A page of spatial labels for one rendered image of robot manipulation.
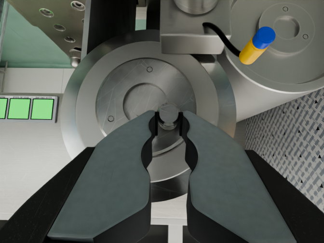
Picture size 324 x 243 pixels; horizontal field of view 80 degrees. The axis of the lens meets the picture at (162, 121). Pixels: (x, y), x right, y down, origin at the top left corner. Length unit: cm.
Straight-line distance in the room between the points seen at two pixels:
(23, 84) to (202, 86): 359
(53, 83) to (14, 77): 62
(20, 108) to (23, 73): 315
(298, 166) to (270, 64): 14
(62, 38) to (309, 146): 51
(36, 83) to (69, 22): 312
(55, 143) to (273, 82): 49
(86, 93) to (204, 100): 10
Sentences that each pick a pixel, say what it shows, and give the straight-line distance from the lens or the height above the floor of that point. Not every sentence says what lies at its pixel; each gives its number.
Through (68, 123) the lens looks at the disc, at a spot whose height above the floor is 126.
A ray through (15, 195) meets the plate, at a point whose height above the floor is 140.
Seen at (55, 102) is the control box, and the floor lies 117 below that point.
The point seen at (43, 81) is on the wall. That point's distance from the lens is 354.
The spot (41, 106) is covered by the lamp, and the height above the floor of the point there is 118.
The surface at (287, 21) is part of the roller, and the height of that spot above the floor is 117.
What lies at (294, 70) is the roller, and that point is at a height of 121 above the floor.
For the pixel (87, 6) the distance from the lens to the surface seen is 23.
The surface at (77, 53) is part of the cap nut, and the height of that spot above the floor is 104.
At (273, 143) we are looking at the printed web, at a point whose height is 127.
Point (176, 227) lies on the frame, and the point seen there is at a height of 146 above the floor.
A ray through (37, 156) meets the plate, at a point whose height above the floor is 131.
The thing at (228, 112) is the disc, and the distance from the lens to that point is 17.
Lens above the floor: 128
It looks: 9 degrees down
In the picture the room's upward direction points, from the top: 179 degrees counter-clockwise
